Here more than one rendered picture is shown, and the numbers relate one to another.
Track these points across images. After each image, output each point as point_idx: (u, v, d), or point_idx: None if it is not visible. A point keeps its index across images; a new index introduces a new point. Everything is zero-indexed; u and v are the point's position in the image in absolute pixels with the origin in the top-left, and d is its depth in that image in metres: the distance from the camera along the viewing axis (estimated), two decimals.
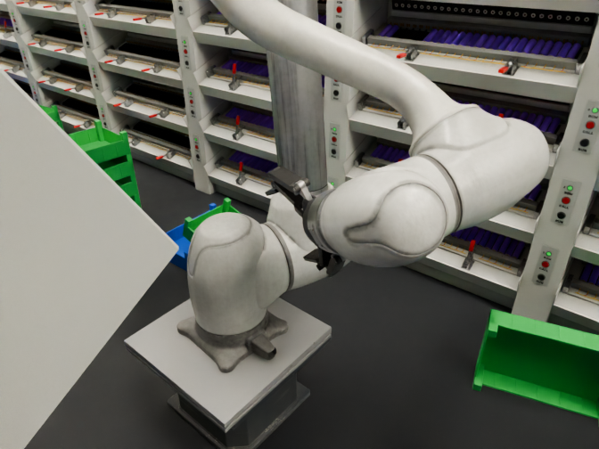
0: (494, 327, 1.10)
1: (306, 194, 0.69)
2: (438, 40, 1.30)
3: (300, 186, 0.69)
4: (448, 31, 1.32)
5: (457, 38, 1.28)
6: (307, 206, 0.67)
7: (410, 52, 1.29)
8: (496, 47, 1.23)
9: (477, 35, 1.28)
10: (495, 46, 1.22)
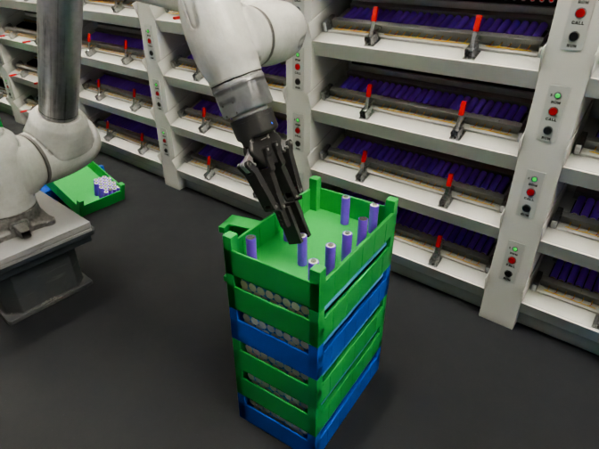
0: (224, 224, 1.40)
1: (279, 140, 0.85)
2: None
3: (283, 141, 0.86)
4: None
5: None
6: None
7: None
8: None
9: None
10: None
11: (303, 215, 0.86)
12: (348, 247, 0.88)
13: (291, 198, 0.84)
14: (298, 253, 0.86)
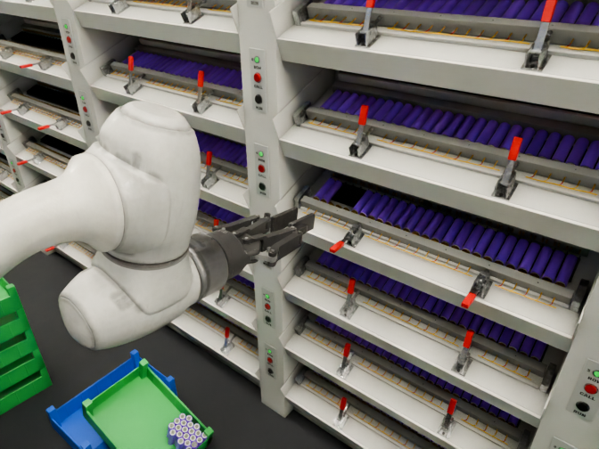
0: None
1: (261, 257, 0.71)
2: (388, 218, 0.98)
3: (271, 257, 0.71)
4: (403, 203, 1.00)
5: (414, 219, 0.96)
6: (241, 252, 0.69)
7: (350, 236, 0.97)
8: (463, 243, 0.90)
9: (439, 216, 0.95)
10: (461, 242, 0.90)
11: (306, 232, 0.83)
12: None
13: (289, 234, 0.80)
14: (360, 198, 1.04)
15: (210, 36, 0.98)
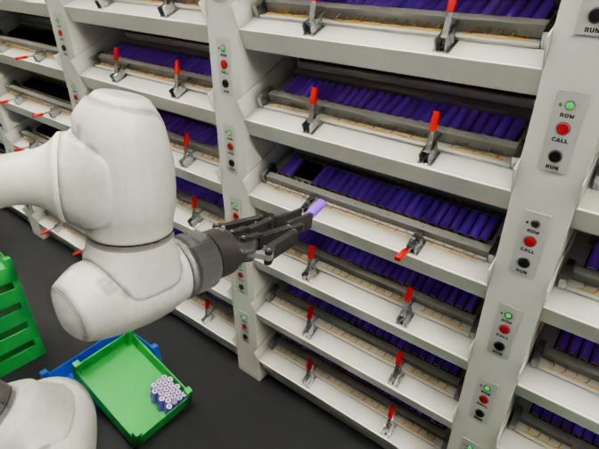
0: None
1: (258, 255, 0.72)
2: (341, 190, 1.10)
3: (267, 256, 0.71)
4: (355, 176, 1.12)
5: (363, 190, 1.09)
6: (236, 250, 0.69)
7: (307, 205, 1.09)
8: (403, 209, 1.03)
9: (385, 187, 1.08)
10: (401, 208, 1.03)
11: (303, 231, 0.83)
12: (317, 212, 0.88)
13: (284, 232, 0.81)
14: (318, 173, 1.17)
15: (184, 28, 1.11)
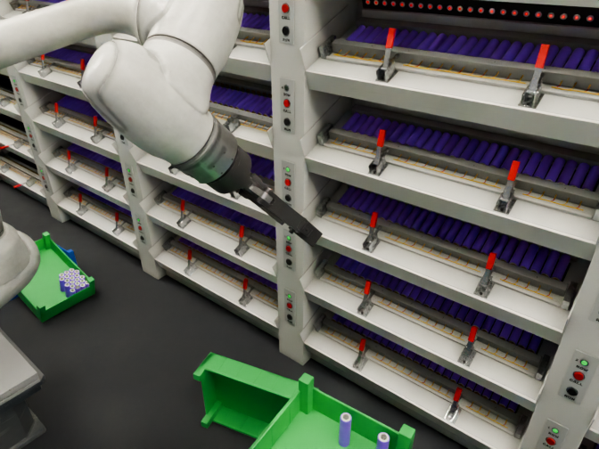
0: (200, 371, 1.17)
1: None
2: None
3: None
4: None
5: None
6: None
7: None
8: (231, 103, 1.30)
9: (223, 89, 1.35)
10: (229, 102, 1.30)
11: None
12: None
13: None
14: None
15: None
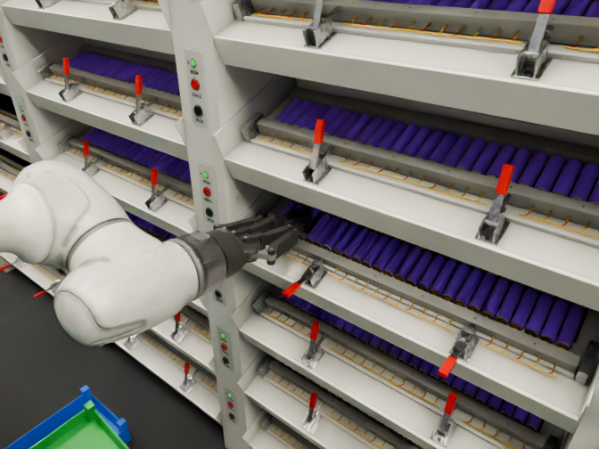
0: None
1: (260, 255, 0.71)
2: (356, 253, 0.82)
3: (270, 256, 0.71)
4: (373, 234, 0.83)
5: (386, 255, 0.80)
6: (240, 251, 0.69)
7: (309, 275, 0.80)
8: (443, 288, 0.74)
9: (416, 252, 0.79)
10: (441, 286, 0.74)
11: (303, 231, 0.83)
12: (318, 224, 0.88)
13: (285, 232, 0.81)
14: (324, 226, 0.88)
15: (143, 34, 0.82)
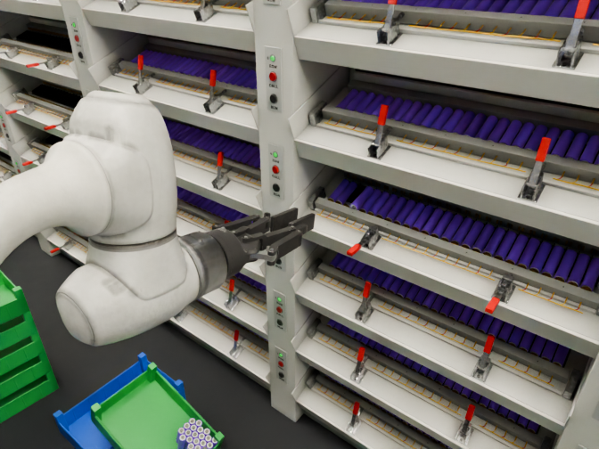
0: None
1: (260, 256, 0.71)
2: (406, 220, 0.96)
3: (270, 257, 0.71)
4: (420, 205, 0.98)
5: (432, 221, 0.94)
6: (240, 251, 0.69)
7: (367, 239, 0.95)
8: (483, 247, 0.88)
9: (458, 218, 0.93)
10: (481, 245, 0.88)
11: (306, 232, 0.83)
12: (372, 197, 1.02)
13: (288, 234, 0.80)
14: (376, 200, 1.02)
15: (225, 34, 0.96)
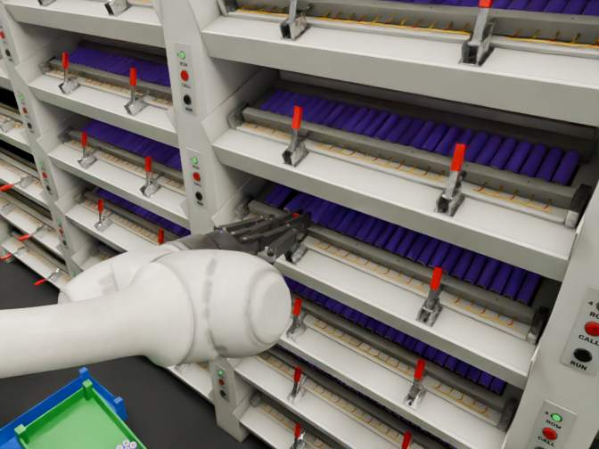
0: None
1: None
2: (339, 226, 0.89)
3: None
4: (355, 209, 0.90)
5: (365, 228, 0.87)
6: None
7: (296, 246, 0.87)
8: (416, 256, 0.81)
9: (393, 224, 0.86)
10: (414, 254, 0.81)
11: (283, 216, 0.85)
12: (306, 201, 0.95)
13: (273, 224, 0.82)
14: (311, 204, 0.95)
15: (136, 29, 0.88)
